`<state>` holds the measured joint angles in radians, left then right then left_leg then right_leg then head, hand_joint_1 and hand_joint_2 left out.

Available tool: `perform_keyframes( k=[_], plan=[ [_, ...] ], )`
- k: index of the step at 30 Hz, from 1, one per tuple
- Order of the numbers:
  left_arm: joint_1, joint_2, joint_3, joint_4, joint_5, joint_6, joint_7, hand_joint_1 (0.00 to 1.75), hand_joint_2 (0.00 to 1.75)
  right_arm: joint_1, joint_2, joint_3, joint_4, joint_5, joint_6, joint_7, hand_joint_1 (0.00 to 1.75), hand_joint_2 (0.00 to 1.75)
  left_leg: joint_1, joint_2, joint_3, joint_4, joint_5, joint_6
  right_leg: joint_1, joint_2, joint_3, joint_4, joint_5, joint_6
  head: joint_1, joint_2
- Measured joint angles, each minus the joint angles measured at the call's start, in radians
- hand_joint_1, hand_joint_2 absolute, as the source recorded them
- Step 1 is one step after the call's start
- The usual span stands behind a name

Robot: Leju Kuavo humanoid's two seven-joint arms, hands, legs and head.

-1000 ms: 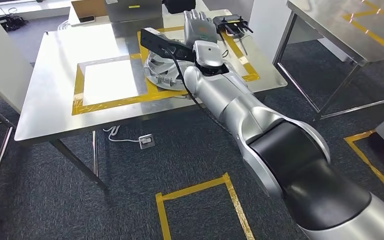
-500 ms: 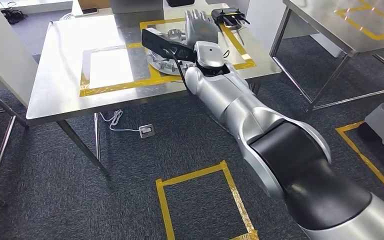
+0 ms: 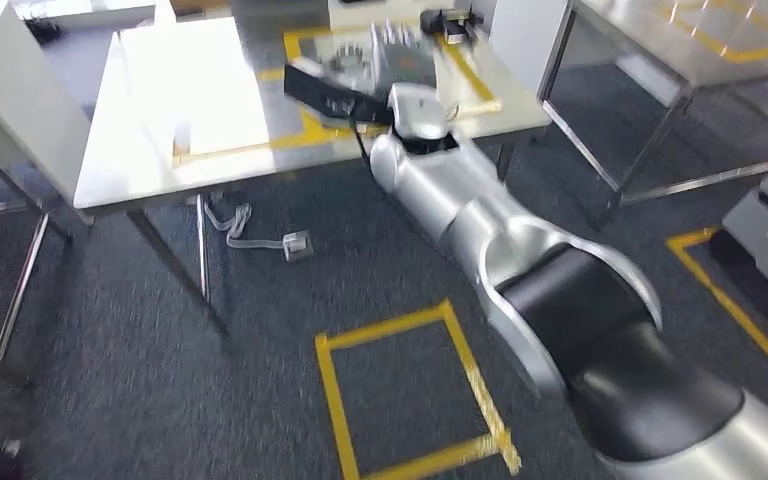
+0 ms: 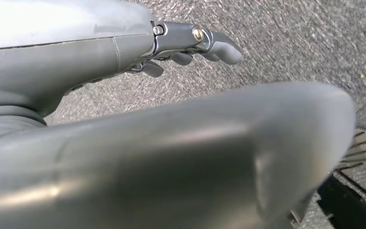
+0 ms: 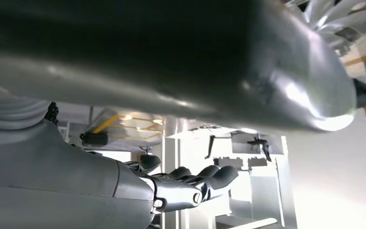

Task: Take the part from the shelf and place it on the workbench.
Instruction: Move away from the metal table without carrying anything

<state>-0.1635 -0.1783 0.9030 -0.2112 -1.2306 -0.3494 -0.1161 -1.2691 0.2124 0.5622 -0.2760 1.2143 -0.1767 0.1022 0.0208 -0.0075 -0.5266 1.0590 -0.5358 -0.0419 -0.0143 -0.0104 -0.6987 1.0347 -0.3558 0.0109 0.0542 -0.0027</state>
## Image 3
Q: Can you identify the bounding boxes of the black flat bracket module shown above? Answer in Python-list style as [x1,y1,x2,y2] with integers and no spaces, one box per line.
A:
[282,56,397,128]

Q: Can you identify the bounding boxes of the steel workbench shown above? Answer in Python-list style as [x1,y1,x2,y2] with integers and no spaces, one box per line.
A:
[72,0,553,336]

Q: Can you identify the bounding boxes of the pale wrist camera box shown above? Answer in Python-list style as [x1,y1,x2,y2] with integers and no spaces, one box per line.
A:
[387,82,456,142]

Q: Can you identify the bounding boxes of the white low platform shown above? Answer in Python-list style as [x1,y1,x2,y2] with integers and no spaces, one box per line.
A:
[9,0,160,31]

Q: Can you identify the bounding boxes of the steel table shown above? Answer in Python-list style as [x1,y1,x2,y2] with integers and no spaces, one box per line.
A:
[537,0,768,231]

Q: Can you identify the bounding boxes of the white pillar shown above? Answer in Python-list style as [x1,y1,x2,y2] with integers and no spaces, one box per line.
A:
[488,0,571,95]

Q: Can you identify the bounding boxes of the grey flat cable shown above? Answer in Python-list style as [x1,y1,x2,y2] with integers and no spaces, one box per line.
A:
[203,198,287,252]

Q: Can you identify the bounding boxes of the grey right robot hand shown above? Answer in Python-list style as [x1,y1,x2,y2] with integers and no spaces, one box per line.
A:
[369,19,440,91]

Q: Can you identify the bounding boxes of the brown cardboard box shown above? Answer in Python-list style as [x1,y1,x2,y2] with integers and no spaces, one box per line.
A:
[170,0,232,16]

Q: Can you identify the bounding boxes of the black cable bundle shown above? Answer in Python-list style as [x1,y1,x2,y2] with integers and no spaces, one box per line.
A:
[22,16,65,46]

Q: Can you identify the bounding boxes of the silver floor socket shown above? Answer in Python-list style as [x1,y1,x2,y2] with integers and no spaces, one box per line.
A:
[281,229,314,264]

